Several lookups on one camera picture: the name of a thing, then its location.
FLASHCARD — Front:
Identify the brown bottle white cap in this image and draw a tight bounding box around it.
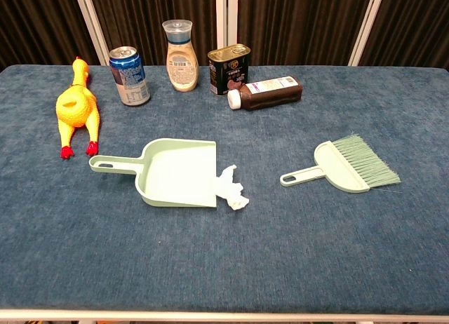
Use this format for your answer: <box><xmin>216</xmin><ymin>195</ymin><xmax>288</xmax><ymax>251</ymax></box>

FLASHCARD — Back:
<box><xmin>227</xmin><ymin>76</ymin><xmax>304</xmax><ymax>112</ymax></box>

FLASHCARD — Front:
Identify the white partition frame post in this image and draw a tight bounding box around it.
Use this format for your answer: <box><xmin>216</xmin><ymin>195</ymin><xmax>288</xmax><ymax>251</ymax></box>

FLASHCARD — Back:
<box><xmin>72</xmin><ymin>0</ymin><xmax>110</xmax><ymax>67</ymax></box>
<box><xmin>215</xmin><ymin>0</ymin><xmax>240</xmax><ymax>58</ymax></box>
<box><xmin>347</xmin><ymin>0</ymin><xmax>387</xmax><ymax>67</ymax></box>

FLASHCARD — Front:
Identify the pale green plastic dustpan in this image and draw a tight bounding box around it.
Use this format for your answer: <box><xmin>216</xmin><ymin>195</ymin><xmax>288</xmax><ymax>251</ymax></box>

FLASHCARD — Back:
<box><xmin>88</xmin><ymin>137</ymin><xmax>218</xmax><ymax>209</ymax></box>

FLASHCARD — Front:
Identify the yellow rubber chicken toy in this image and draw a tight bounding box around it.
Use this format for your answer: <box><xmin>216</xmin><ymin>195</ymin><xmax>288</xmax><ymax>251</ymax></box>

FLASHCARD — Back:
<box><xmin>55</xmin><ymin>56</ymin><xmax>102</xmax><ymax>161</ymax></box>

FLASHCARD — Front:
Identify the beige sauce bottle clear cap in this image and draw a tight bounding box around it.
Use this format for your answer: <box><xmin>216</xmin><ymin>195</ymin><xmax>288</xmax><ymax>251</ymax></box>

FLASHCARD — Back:
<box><xmin>161</xmin><ymin>19</ymin><xmax>200</xmax><ymax>93</ymax></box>

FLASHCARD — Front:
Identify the pale green hand brush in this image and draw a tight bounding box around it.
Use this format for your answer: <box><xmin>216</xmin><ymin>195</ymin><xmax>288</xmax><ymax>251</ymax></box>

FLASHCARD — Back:
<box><xmin>279</xmin><ymin>133</ymin><xmax>402</xmax><ymax>194</ymax></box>

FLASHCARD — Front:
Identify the black gold rectangular tin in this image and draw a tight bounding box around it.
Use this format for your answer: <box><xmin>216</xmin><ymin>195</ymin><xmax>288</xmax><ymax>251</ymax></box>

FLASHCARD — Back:
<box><xmin>207</xmin><ymin>45</ymin><xmax>252</xmax><ymax>97</ymax></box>

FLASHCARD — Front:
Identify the blue fabric table cover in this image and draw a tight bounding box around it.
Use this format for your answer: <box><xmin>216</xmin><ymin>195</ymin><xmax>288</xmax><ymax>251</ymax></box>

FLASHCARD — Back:
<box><xmin>0</xmin><ymin>64</ymin><xmax>449</xmax><ymax>316</ymax></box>

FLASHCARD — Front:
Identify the white paper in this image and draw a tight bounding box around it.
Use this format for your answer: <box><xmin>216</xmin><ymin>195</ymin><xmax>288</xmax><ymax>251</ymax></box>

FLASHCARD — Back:
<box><xmin>214</xmin><ymin>164</ymin><xmax>250</xmax><ymax>212</ymax></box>

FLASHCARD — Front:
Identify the blue silver beverage can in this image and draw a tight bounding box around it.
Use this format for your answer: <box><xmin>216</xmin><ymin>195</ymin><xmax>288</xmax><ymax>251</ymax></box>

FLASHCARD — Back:
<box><xmin>108</xmin><ymin>46</ymin><xmax>152</xmax><ymax>107</ymax></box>

